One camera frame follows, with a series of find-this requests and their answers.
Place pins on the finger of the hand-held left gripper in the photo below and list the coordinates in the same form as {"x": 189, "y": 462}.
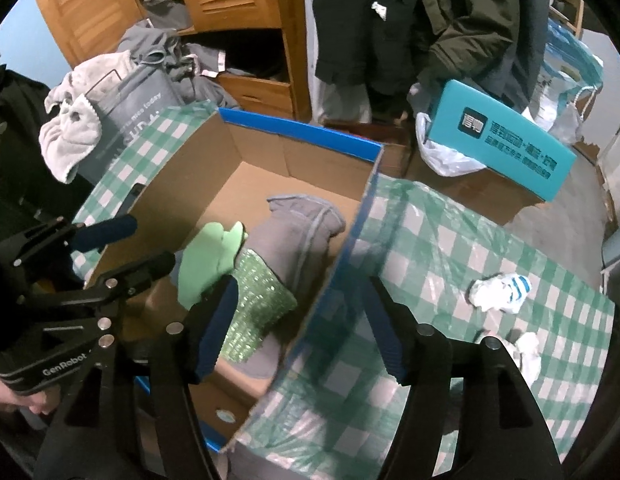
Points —
{"x": 110, "y": 227}
{"x": 140, "y": 270}

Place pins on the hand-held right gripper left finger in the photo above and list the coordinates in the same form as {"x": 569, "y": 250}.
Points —
{"x": 215, "y": 325}

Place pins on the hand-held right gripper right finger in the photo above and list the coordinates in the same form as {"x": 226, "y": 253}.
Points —
{"x": 387, "y": 330}

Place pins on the white and green cloth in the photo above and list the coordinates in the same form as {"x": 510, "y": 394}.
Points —
{"x": 210, "y": 260}

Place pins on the grey sock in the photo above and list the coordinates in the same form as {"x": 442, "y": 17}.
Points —
{"x": 295, "y": 240}

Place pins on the blue cardboard box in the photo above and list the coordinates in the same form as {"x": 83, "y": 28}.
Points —
{"x": 270, "y": 175}

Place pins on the person's left hand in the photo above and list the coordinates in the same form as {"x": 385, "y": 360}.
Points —
{"x": 20, "y": 400}

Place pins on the green checked tablecloth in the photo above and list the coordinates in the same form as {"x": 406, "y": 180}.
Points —
{"x": 439, "y": 240}

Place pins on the grey printed tote bag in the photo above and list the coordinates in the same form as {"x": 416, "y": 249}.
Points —
{"x": 135, "y": 120}

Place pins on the white towel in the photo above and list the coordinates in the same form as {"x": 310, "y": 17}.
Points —
{"x": 75, "y": 120}

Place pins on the white blue striped sock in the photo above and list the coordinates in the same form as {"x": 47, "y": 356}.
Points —
{"x": 509, "y": 290}

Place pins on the dark cloth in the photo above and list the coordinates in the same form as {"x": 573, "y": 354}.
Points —
{"x": 20, "y": 135}

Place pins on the white crumpled sock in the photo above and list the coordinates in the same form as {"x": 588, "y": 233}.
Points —
{"x": 528, "y": 355}

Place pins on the brown cardboard box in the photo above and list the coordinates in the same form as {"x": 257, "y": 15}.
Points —
{"x": 489, "y": 200}

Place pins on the grey hoodie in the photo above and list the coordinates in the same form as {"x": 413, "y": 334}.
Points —
{"x": 160, "y": 55}

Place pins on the white plastic bag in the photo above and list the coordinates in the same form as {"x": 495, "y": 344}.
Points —
{"x": 449, "y": 160}

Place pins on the wooden wardrobe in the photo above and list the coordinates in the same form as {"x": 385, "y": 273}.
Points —
{"x": 260, "y": 90}

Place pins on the teal printed box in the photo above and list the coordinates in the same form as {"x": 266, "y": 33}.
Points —
{"x": 499, "y": 145}

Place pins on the wooden panelled wardrobe door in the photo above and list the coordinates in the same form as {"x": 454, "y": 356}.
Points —
{"x": 85, "y": 10}

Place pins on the grey folded clothes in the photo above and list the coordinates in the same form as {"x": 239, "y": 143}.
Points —
{"x": 162, "y": 5}

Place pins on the light grey hanging cloth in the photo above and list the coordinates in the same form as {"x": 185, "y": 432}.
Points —
{"x": 340, "y": 102}

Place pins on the clear plastic bag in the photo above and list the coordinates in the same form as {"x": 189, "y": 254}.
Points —
{"x": 567, "y": 122}

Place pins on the dark navy jacket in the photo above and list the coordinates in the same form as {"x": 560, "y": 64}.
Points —
{"x": 370, "y": 35}

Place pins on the olive green jacket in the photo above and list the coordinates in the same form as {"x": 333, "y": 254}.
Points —
{"x": 474, "y": 25}

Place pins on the blue plastic bag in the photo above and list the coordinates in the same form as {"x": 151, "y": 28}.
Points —
{"x": 569, "y": 65}

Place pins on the grey coat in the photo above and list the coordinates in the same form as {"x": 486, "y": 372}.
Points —
{"x": 534, "y": 35}

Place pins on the wooden shelf rack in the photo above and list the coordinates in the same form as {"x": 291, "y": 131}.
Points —
{"x": 572, "y": 10}

